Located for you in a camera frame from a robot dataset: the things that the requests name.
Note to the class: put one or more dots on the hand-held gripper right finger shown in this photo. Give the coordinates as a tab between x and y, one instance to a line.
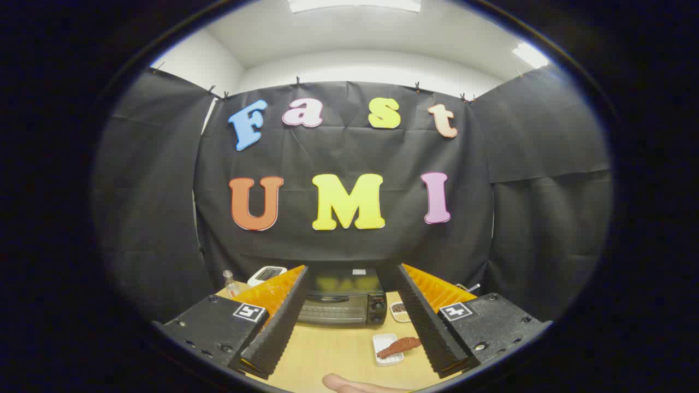
428	327

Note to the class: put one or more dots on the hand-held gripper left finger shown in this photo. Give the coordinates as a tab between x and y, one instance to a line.
281	322

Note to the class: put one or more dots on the reddish brown meat piece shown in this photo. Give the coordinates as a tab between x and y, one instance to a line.
401	346

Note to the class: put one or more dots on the black toaster oven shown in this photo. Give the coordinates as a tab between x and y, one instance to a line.
338	312

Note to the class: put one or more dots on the white bread toaster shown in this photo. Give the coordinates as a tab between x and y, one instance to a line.
266	273

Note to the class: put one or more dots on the white divided condiment dish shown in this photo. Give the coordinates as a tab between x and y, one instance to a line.
398	310

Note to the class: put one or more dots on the white rectangular plastic tray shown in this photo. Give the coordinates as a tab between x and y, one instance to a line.
382	341

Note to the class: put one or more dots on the small clear glass bottle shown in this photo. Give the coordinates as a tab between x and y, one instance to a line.
231	286

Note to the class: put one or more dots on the ceiling light panel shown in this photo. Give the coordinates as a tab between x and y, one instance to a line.
355	4
529	54

